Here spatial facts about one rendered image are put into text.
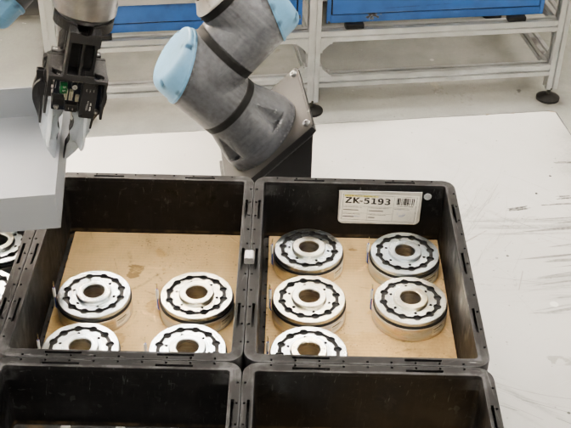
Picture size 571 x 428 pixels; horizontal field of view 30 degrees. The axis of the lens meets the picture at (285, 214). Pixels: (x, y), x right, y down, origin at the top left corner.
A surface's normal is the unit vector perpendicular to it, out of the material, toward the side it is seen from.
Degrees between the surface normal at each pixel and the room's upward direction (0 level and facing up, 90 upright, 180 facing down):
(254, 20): 75
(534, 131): 0
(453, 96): 0
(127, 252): 0
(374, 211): 90
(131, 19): 90
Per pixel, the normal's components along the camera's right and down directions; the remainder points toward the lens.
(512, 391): 0.02, -0.81
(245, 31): -0.01, 0.37
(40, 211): 0.11, 0.58
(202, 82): 0.22, 0.41
